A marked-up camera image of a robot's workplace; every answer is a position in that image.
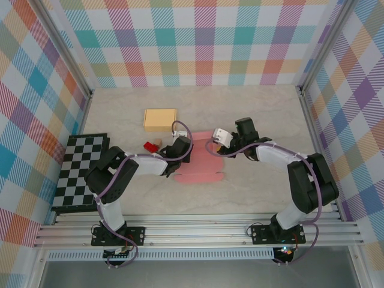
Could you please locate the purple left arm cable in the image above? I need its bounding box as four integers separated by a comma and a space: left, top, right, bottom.
94, 120, 193, 269

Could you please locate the small green circuit board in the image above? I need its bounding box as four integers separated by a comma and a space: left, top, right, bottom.
103, 246, 130, 259

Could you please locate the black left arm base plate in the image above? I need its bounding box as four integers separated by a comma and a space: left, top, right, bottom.
91, 226, 146, 247

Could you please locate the aluminium rail frame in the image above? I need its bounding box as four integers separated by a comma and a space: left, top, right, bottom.
32, 211, 365, 249

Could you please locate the pink paper box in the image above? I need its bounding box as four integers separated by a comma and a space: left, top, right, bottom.
175, 131, 225, 185

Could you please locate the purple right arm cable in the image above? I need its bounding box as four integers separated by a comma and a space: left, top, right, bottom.
205, 138, 325, 266

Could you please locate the black round cable mount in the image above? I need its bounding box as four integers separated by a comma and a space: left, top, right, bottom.
104, 257, 127, 268
271, 254, 292, 265

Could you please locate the slotted grey cable duct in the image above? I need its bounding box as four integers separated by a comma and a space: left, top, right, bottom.
46, 250, 275, 261

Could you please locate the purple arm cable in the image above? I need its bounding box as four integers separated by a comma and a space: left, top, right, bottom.
94, 120, 193, 269
205, 138, 325, 266

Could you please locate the aluminium side rail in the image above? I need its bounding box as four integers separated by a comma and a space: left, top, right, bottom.
296, 86, 344, 221

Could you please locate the yellow paper box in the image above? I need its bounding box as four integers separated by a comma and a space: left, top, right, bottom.
143, 109, 178, 132

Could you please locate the aluminium corner post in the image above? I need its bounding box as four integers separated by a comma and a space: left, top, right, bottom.
295, 0, 359, 94
34, 0, 94, 100

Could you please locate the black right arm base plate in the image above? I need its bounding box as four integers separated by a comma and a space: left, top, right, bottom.
251, 224, 307, 245

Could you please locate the black grey checkerboard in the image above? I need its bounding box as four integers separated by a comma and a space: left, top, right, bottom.
50, 133, 111, 214

